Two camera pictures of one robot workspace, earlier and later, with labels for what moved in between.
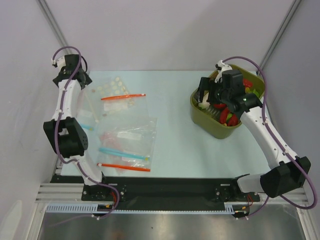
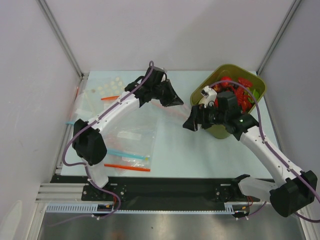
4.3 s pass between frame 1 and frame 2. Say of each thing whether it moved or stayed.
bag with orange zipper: stayed
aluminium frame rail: stayed
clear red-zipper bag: moved
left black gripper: moved
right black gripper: moved
